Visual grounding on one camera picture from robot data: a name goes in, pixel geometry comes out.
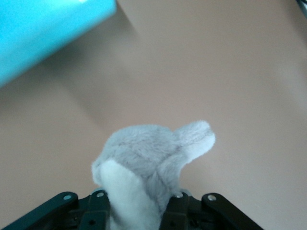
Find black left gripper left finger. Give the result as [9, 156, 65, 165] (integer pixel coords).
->
[0, 190, 111, 230]

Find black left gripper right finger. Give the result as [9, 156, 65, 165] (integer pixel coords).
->
[165, 191, 264, 230]

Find grey plush toy white face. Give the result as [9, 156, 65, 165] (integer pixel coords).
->
[91, 119, 216, 230]

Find blue plastic box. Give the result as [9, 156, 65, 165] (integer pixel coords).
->
[0, 0, 118, 87]

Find brown table cover sheet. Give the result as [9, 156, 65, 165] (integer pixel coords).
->
[0, 0, 307, 230]

